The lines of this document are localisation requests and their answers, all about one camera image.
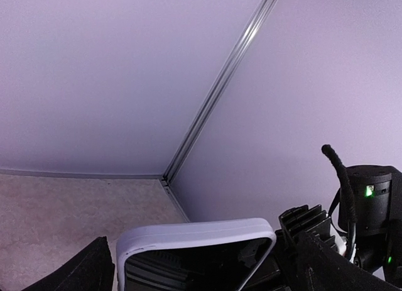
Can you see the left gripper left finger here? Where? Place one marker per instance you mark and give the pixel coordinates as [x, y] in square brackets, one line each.
[90, 269]

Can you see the right aluminium frame post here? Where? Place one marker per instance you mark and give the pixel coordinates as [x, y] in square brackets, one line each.
[218, 87]

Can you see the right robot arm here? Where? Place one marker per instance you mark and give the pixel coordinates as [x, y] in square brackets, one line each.
[369, 205]

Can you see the black phone white case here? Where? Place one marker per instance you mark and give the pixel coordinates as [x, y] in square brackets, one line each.
[217, 255]

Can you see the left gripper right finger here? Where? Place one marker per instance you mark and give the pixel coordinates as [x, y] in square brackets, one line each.
[321, 268]

